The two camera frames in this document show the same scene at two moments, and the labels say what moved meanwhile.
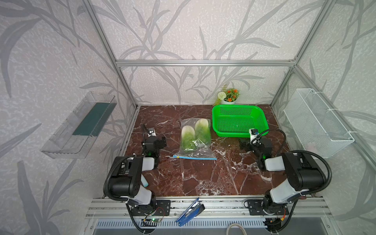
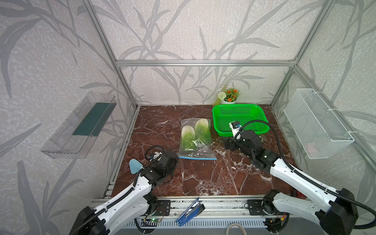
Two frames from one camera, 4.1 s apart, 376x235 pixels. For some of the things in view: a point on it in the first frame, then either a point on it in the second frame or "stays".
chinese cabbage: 188,141 stays
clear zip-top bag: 196,139 stays
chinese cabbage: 202,131 stays
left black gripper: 161,144 → 175,161
